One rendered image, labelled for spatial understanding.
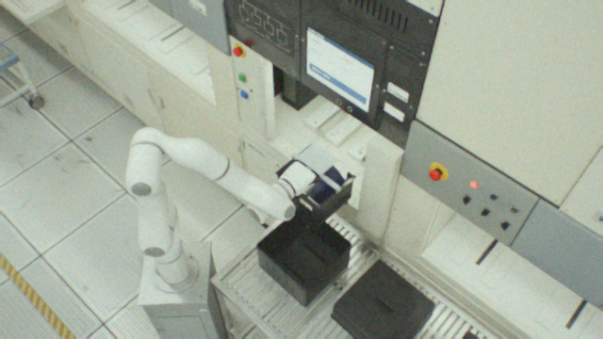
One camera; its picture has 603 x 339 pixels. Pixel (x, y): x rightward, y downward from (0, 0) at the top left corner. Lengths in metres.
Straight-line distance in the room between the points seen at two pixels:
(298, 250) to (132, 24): 1.65
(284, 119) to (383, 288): 0.96
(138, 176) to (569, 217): 1.23
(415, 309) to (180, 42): 1.86
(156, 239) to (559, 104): 1.33
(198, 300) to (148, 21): 1.68
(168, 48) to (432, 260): 1.77
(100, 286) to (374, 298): 1.70
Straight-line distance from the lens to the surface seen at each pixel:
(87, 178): 3.79
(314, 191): 2.22
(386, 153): 1.91
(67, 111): 4.22
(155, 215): 1.94
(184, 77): 2.97
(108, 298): 3.31
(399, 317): 2.20
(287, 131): 2.64
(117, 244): 3.46
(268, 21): 2.06
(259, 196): 1.81
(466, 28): 1.52
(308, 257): 2.38
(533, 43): 1.44
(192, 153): 1.68
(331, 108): 2.70
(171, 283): 2.38
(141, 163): 1.72
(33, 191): 3.85
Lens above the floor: 2.88
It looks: 54 degrees down
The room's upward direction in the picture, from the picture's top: 1 degrees clockwise
